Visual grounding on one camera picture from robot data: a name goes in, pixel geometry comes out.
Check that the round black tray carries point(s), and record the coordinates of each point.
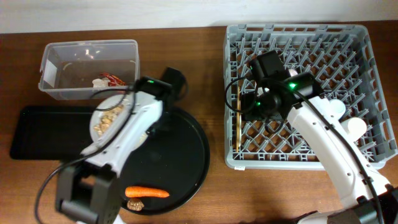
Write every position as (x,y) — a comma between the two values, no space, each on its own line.
(176,158)

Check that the cream white cup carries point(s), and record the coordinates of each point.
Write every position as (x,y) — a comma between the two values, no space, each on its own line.
(354,127)

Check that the grey dishwasher rack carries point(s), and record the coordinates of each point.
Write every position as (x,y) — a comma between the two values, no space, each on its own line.
(341,59)

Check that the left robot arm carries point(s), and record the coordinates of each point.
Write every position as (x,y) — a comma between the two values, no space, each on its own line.
(88,188)

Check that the pink bowl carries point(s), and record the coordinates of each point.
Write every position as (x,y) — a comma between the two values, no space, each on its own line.
(292,72)

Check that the black rectangular tray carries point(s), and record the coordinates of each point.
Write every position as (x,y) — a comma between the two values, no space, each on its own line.
(51,133)

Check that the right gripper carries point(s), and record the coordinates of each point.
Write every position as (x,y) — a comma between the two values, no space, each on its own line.
(248,111)

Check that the peanut shells and rice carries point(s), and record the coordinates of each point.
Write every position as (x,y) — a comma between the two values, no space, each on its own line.
(106,120)

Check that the red snack wrapper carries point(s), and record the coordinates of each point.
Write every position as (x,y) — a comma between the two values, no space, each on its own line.
(111,79)

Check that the clear plastic bin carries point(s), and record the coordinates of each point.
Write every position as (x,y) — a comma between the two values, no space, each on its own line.
(69,68)

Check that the grey plate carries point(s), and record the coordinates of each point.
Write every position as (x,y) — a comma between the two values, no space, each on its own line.
(128,130)

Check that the wooden chopstick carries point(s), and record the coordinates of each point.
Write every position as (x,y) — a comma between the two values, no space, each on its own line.
(238,121)

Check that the blue cup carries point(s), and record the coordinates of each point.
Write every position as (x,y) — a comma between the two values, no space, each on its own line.
(338,108)

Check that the orange carrot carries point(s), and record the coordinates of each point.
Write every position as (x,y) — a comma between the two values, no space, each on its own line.
(138,191)

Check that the brown walnut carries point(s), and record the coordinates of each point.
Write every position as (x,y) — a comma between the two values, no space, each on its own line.
(135,204)

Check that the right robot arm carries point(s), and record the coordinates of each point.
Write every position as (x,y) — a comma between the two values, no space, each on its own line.
(366,195)

